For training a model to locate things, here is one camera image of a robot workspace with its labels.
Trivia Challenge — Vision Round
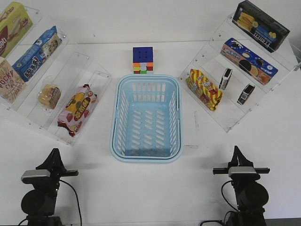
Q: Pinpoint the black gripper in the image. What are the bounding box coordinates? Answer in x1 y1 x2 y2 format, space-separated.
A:
35 148 79 188
213 145 270 181

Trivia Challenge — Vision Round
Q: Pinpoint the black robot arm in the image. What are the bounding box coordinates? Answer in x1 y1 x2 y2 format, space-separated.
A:
213 146 270 226
21 148 79 226

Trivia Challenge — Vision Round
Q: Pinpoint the clear wrapped bread bun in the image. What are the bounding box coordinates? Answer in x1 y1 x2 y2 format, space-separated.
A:
38 84 61 110

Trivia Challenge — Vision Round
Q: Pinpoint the black grey tissue pack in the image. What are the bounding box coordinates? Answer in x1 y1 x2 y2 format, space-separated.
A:
237 83 255 105

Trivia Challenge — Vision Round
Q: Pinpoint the black white tissue pack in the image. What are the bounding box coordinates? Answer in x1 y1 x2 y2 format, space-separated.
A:
219 68 233 90

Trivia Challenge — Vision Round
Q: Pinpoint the light blue plastic basket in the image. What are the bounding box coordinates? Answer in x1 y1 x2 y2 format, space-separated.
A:
110 74 183 163

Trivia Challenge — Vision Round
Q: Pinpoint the pink strawberry snack packet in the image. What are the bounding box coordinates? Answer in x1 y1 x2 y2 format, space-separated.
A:
57 84 98 137

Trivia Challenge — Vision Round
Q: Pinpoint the clear acrylic left shelf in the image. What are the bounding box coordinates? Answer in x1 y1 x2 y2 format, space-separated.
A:
0 4 112 146

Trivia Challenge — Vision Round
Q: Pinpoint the clear acrylic shelf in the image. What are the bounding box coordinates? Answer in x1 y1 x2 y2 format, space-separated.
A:
179 15 301 132
0 4 112 146

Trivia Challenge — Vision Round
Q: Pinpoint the red yellow striped snack packet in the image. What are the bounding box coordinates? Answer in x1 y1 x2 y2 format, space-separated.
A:
186 69 223 111

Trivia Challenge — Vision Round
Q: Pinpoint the beige Pocky box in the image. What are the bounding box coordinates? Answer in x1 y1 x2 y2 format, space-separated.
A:
0 57 26 104

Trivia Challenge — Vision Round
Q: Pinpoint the blue pink Oreo box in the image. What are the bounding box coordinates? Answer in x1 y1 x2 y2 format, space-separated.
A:
221 38 278 85

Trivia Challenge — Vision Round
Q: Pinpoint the blue cookie packet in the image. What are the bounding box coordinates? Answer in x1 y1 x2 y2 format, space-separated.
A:
13 26 62 82

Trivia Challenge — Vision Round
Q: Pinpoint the clear acrylic right shelf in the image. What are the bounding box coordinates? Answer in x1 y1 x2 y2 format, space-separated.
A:
179 15 301 132

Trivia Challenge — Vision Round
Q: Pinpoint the multicolour puzzle cube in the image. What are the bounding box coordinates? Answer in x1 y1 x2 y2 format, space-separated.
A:
133 47 154 74

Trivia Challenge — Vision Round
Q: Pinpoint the black Franzzi biscuit box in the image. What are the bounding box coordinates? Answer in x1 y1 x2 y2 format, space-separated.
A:
232 0 290 53

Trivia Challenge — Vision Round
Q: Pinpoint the yellow green snack box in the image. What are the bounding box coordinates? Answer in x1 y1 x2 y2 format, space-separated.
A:
0 1 33 57

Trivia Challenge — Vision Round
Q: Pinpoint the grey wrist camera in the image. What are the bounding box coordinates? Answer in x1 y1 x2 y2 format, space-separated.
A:
21 169 51 183
228 166 259 177

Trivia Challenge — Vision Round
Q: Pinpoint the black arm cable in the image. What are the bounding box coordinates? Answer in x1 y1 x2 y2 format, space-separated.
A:
199 180 238 226
58 179 83 226

